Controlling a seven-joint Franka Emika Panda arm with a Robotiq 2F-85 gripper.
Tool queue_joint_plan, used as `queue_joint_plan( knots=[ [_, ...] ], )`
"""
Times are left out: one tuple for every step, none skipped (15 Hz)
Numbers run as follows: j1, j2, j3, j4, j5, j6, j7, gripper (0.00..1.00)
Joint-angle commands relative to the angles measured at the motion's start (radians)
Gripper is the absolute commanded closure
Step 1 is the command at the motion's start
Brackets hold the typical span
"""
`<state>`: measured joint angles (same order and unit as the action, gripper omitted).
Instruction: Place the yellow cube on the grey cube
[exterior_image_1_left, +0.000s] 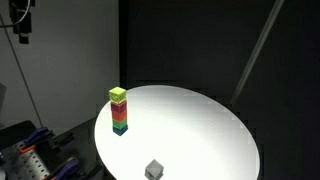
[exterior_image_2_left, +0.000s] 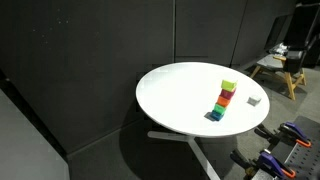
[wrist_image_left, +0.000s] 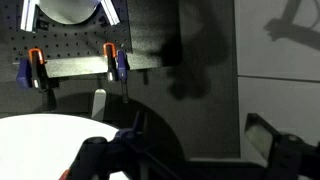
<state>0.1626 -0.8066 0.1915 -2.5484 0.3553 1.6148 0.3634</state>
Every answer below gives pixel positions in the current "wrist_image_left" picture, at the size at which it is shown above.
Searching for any white table leg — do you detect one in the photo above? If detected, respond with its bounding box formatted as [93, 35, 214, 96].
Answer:
[91, 89, 107, 122]

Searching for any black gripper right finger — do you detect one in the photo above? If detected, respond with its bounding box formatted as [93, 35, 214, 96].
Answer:
[244, 113, 320, 180]

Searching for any round white table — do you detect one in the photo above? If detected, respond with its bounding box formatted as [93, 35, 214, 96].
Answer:
[0, 114, 118, 180]

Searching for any aluminium extrusion bar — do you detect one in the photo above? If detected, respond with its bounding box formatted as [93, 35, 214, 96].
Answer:
[101, 0, 120, 26]
[20, 0, 39, 32]

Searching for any blue orange clamp left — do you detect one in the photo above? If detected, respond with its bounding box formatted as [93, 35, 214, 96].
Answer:
[16, 48, 50, 92]

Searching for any blue clamp near table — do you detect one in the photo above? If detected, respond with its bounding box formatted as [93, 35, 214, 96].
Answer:
[115, 111, 147, 140]

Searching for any blue orange clamp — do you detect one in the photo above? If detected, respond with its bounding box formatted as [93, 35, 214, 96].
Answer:
[103, 42, 129, 103]
[16, 48, 50, 92]

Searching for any aluminium extrusion bar right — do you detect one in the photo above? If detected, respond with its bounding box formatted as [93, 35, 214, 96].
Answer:
[101, 0, 120, 26]

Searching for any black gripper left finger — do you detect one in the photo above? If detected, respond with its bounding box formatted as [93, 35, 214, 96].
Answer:
[64, 110, 183, 180]

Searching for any blue orange clamp right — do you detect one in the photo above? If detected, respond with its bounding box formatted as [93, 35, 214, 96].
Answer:
[103, 42, 129, 103]

